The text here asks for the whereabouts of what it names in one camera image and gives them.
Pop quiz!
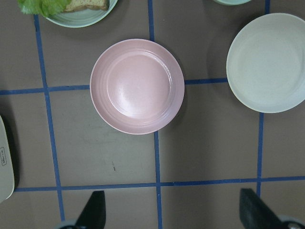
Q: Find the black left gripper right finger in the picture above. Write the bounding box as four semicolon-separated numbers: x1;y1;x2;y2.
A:
239;188;288;229

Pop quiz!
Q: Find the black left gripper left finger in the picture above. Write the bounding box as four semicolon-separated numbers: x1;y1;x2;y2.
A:
75;191;105;227

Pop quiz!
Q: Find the pink plate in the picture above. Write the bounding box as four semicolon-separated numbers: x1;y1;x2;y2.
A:
90;39;184;135

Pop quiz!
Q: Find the white toaster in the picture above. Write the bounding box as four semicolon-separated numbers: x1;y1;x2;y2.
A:
0;117;15;203

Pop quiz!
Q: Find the beige plate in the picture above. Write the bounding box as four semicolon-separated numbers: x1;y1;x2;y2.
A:
226;13;305;113

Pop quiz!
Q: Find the green plate with sandwich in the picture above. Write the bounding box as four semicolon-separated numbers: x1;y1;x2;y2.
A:
46;0;118;28

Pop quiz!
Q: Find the bread slice on plate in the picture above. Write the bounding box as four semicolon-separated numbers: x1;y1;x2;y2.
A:
64;0;110;12

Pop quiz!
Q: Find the green lettuce leaf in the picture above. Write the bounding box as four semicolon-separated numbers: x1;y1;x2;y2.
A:
17;0;71;17

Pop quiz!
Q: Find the green bowl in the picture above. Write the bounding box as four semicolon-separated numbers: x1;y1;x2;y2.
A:
213;0;251;6

